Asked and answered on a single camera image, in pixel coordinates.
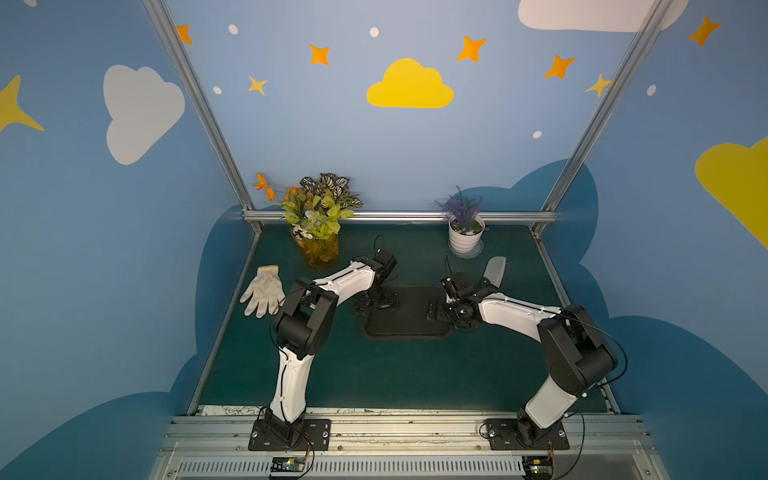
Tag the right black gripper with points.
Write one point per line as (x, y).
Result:
(442, 307)

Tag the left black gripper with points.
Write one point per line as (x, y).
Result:
(379, 294)

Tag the black cutting board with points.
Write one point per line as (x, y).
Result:
(408, 322)

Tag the cleaver knife black handle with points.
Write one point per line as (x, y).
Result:
(492, 277)

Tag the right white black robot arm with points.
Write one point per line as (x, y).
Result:
(575, 350)

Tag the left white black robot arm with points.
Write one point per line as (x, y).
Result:
(302, 327)

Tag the right small circuit board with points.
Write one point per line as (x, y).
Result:
(538, 468)

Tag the small circuit board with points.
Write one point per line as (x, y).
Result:
(538, 468)
(286, 466)

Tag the left small circuit board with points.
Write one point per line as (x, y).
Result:
(286, 466)

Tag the lavender plant in white pot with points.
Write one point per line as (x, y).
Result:
(465, 225)

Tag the green plant in amber vase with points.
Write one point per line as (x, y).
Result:
(314, 210)

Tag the white work glove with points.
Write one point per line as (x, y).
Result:
(264, 294)

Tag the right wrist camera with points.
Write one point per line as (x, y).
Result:
(457, 287)

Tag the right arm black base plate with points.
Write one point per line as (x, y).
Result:
(511, 434)

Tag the aluminium front rail platform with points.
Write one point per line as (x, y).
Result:
(405, 444)

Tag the aluminium frame back rail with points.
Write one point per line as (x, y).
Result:
(404, 217)

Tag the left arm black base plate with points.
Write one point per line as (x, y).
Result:
(315, 433)

